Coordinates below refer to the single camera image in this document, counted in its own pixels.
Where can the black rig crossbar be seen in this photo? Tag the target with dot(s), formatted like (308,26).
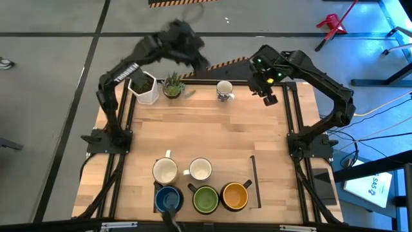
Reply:
(64,227)

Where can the black chair leg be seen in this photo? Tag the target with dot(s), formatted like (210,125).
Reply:
(11,144)

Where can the white printed box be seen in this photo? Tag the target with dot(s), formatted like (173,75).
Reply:
(367,190)

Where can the black hazard striped mat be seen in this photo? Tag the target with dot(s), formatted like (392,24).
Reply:
(231,72)
(180,3)

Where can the succulent plant in black pot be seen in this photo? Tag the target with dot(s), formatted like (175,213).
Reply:
(172,87)

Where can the black mug yellow inside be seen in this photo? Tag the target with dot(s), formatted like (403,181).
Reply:
(235,196)

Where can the white mug blue floral print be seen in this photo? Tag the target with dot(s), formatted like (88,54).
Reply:
(224,88)
(200,169)

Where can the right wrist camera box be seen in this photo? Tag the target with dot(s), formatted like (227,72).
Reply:
(270,100)

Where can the black desk frame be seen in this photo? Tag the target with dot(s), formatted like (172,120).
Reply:
(370,167)

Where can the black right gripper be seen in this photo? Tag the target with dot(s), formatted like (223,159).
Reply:
(264,80)

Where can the white hexagonal planter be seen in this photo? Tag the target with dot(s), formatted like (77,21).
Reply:
(148,96)

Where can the black flat panel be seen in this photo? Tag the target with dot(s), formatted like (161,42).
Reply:
(323,187)

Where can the office chair wheel base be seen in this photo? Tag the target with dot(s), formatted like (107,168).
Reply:
(397,48)

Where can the green column cactus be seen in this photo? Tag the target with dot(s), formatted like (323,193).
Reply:
(141,83)

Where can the silver metal bracket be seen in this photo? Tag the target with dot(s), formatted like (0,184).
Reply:
(119,225)
(297,228)

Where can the black mug blue inside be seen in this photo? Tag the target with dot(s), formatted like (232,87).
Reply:
(167,198)

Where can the red pole stand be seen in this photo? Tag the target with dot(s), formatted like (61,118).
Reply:
(333,25)

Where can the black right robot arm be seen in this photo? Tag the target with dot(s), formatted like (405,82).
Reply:
(322,80)

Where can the person's shoe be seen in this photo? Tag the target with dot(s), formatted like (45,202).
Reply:
(5,63)

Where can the black mug green inside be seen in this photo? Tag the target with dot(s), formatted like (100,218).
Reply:
(205,199)

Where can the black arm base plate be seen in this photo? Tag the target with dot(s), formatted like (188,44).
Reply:
(318,149)
(96,145)

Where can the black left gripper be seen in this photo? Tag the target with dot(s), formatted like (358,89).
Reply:
(181,38)

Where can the black aluminium frame rail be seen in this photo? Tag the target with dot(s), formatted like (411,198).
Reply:
(287,109)
(244,82)
(132,119)

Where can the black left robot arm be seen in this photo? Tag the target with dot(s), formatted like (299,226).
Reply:
(109,106)

